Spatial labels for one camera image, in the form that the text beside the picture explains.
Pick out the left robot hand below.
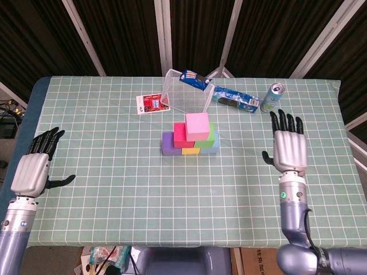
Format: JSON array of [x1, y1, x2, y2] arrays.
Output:
[[10, 127, 77, 198]]

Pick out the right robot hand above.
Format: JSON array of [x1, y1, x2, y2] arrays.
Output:
[[261, 109, 309, 174]]

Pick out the light blue foam cube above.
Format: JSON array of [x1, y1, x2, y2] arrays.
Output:
[[199, 130, 220, 155]]

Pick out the green foam cube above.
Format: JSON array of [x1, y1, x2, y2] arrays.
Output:
[[194, 122, 216, 148]]

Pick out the pink foam cube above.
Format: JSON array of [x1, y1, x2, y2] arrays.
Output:
[[185, 113, 210, 142]]

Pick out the crimson foam cube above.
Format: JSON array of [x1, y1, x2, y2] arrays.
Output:
[[173, 122, 196, 149]]

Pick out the purple foam cube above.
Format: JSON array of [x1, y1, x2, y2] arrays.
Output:
[[162, 131, 183, 156]]

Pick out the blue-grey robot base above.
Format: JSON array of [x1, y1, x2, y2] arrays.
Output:
[[126, 246, 232, 275]]

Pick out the black device box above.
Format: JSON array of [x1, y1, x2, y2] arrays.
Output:
[[0, 119, 19, 139]]

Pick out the light blue drink can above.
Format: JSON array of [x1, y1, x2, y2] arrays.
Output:
[[260, 82, 286, 114]]

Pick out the long blue cookie package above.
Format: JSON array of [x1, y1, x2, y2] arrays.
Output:
[[212, 85, 260, 114]]

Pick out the colourful snack bags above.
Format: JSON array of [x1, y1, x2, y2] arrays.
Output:
[[75, 245, 131, 275]]

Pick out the brown cardboard box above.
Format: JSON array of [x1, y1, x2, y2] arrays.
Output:
[[239, 247, 280, 275]]

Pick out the green checked tablecloth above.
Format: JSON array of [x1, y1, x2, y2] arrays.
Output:
[[5, 76, 362, 249]]

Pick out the small blue cookie pack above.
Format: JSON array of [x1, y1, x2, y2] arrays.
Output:
[[179, 68, 213, 92]]

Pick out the red and white card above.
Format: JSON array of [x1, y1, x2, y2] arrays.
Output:
[[135, 93, 171, 115]]

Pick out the tangled floor cables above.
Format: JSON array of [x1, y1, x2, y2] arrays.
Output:
[[0, 99, 27, 119]]

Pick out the white partition frame post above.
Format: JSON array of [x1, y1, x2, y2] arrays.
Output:
[[206, 0, 244, 78], [0, 81, 29, 109], [61, 0, 107, 77], [345, 110, 367, 170], [288, 0, 362, 78], [154, 0, 173, 77]]

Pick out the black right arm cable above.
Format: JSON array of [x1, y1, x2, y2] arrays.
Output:
[[303, 209, 319, 253]]

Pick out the black velcro cable strap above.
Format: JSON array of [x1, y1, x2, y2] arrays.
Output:
[[315, 247, 330, 270]]

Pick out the white wire mesh basket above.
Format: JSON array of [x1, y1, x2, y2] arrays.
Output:
[[160, 69, 216, 119]]

